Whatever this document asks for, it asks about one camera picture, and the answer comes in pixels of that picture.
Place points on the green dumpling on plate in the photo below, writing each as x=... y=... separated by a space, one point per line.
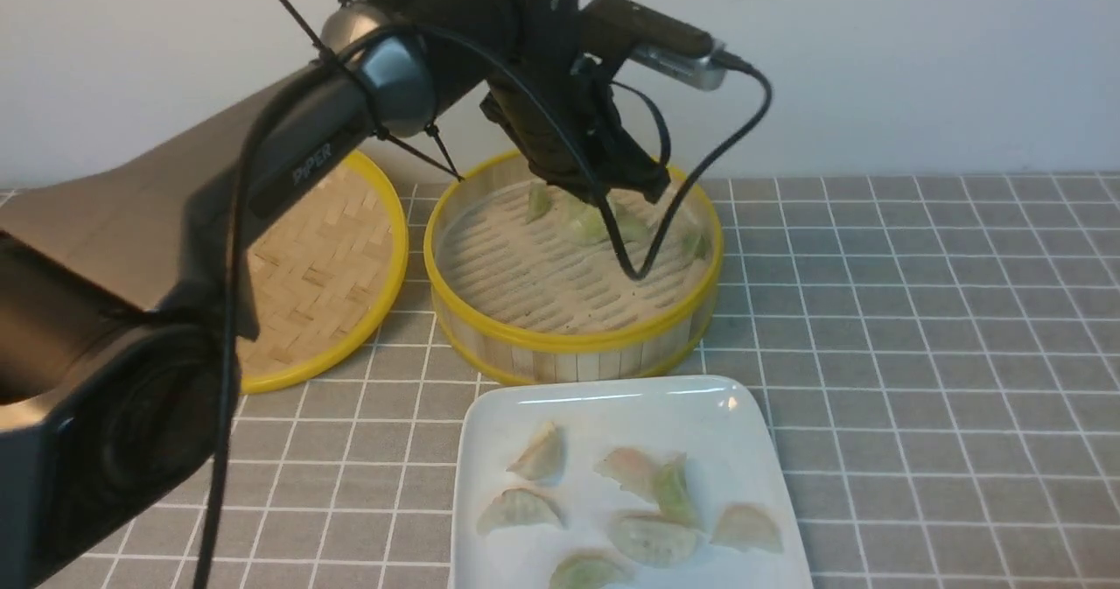
x=672 y=494

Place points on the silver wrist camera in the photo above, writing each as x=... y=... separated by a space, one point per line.
x=617 y=31

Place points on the beige dumpling plate right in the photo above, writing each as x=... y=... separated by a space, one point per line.
x=746 y=527

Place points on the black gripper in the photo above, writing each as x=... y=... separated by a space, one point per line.
x=572 y=117

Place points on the pinkish dumpling on plate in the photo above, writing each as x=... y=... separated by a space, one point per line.
x=632 y=469

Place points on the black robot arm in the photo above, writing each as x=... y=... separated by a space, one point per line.
x=124 y=294

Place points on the pale dumpling plate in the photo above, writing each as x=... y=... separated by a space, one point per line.
x=518 y=507
x=652 y=541

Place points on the small green dumpling steamer right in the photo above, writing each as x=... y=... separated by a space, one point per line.
x=695 y=245

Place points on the yellow-rimmed bamboo steamer basket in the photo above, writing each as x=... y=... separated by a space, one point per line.
x=524 y=305

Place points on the white dumpling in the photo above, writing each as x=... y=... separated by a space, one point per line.
x=544 y=457

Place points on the white square plate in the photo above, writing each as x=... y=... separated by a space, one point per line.
x=712 y=419

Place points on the green dumpling plate bottom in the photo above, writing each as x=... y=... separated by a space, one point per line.
x=590 y=570

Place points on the large pale green dumpling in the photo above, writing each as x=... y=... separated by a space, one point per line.
x=584 y=224

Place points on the green dumpling steamer left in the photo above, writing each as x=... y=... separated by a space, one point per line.
x=539 y=202

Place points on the yellow-rimmed bamboo steamer lid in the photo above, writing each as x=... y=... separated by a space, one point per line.
x=324 y=277

